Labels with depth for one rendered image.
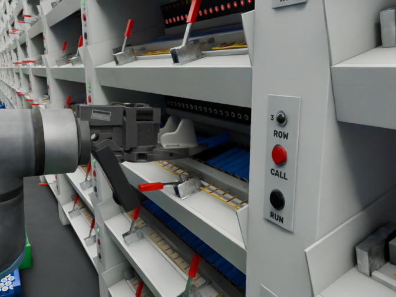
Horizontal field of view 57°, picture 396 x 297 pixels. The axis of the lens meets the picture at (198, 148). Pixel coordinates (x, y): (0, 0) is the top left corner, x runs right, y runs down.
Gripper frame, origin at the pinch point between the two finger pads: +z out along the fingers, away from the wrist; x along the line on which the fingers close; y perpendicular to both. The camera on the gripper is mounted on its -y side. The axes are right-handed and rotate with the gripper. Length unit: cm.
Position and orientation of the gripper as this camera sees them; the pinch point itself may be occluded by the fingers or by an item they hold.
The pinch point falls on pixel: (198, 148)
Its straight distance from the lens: 61.6
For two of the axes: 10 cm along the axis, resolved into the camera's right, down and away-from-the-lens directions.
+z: 8.7, -0.5, 4.9
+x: -4.9, -1.9, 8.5
